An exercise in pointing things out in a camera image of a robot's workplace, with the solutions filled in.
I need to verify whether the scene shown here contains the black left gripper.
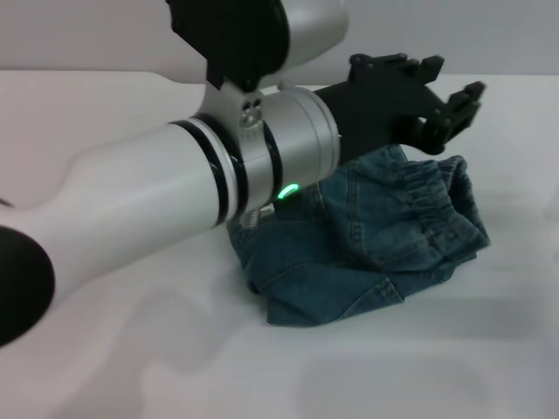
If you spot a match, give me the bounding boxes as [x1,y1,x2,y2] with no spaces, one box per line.
[314,52,487,165]

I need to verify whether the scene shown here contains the blue denim shorts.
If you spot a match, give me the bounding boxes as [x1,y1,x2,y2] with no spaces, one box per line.
[227,143,493,327]

